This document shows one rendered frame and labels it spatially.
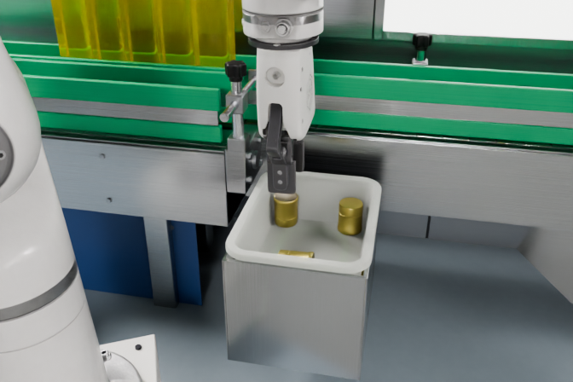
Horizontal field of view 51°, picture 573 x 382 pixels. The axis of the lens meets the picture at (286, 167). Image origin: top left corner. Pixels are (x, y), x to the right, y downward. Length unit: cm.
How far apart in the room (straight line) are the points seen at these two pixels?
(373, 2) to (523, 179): 37
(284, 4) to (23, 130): 27
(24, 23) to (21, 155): 82
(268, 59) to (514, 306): 66
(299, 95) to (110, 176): 41
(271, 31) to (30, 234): 30
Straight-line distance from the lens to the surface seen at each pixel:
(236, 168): 85
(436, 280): 111
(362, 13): 103
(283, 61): 60
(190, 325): 101
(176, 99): 86
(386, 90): 89
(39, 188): 64
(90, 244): 105
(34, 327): 62
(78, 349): 66
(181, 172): 88
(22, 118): 49
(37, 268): 59
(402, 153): 90
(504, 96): 90
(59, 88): 94
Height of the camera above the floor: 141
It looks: 27 degrees down
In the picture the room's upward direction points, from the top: straight up
